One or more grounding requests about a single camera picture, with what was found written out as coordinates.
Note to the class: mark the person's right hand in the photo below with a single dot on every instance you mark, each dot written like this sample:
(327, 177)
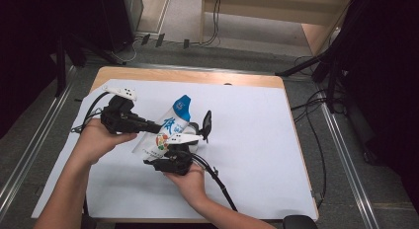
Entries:
(191, 186)

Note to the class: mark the blue white milk pouch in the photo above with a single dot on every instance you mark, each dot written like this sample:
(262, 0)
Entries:
(171, 123)

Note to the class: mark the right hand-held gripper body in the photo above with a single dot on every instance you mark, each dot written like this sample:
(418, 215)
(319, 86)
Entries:
(178, 163)

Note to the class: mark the metal floor rail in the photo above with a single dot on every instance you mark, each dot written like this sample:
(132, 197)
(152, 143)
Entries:
(354, 176)
(31, 151)

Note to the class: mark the black tripod stand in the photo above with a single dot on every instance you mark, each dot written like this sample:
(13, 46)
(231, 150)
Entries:
(332, 87)

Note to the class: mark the wooden shelf unit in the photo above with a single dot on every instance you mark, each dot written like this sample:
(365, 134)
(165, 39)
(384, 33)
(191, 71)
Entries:
(257, 7)

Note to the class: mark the white table mat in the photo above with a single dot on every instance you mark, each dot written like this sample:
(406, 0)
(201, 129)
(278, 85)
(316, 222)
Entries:
(257, 176)

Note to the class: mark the black curtain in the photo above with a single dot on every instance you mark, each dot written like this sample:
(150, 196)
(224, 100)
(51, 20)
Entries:
(26, 41)
(388, 74)

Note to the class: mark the black metal stand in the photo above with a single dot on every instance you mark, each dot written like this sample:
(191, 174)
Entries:
(60, 74)

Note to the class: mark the person's left hand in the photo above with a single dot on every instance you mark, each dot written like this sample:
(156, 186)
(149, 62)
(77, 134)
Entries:
(92, 140)

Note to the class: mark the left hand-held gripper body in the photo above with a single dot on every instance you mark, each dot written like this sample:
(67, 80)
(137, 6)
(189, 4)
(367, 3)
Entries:
(118, 120)

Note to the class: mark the small black floor block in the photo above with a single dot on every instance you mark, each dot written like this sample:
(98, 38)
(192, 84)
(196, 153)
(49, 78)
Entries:
(160, 40)
(146, 39)
(186, 43)

